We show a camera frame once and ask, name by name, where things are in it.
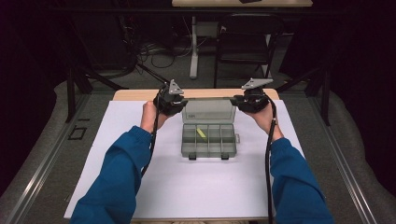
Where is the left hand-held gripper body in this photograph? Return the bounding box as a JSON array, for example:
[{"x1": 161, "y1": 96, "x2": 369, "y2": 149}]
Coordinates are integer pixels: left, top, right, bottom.
[{"x1": 152, "y1": 78, "x2": 185, "y2": 118}]

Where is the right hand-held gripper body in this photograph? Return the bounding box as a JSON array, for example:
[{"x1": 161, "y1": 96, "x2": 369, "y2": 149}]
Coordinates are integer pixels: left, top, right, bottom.
[{"x1": 241, "y1": 77, "x2": 275, "y2": 114}]

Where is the grey transparent compartment box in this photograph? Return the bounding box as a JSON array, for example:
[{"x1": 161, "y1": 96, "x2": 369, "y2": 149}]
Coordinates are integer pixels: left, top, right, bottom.
[{"x1": 180, "y1": 98, "x2": 241, "y2": 161}]

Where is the person's left hand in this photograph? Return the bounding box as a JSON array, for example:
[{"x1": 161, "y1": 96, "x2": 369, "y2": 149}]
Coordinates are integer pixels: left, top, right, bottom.
[{"x1": 139, "y1": 101, "x2": 171, "y2": 133}]

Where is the person's right hand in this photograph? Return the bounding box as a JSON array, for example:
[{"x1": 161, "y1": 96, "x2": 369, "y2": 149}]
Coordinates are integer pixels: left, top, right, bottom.
[{"x1": 242, "y1": 104, "x2": 285, "y2": 143}]

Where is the desk with white leg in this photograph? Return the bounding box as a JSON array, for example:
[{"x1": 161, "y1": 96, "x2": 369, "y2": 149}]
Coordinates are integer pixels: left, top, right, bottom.
[{"x1": 171, "y1": 0, "x2": 314, "y2": 80}]

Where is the black folding chair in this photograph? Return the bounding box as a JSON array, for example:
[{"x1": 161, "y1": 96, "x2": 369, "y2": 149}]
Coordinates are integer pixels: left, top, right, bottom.
[{"x1": 213, "y1": 12, "x2": 286, "y2": 90}]

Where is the tangle of floor cables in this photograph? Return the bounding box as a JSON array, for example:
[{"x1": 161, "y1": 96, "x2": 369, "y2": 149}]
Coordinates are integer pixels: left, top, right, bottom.
[{"x1": 136, "y1": 40, "x2": 194, "y2": 70}]

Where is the black metal stand frame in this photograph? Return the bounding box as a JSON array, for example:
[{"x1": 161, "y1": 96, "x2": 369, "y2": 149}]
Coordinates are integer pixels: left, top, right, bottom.
[
  {"x1": 64, "y1": 66, "x2": 125, "y2": 124},
  {"x1": 275, "y1": 66, "x2": 332, "y2": 127}
]

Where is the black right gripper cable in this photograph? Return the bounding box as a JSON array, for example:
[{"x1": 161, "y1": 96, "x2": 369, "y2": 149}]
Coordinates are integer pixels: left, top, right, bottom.
[{"x1": 264, "y1": 95, "x2": 278, "y2": 224}]

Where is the aluminium floor rail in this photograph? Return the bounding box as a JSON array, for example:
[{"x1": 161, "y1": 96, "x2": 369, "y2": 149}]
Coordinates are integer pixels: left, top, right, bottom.
[
  {"x1": 306, "y1": 92, "x2": 377, "y2": 224},
  {"x1": 6, "y1": 92, "x2": 92, "y2": 224}
]

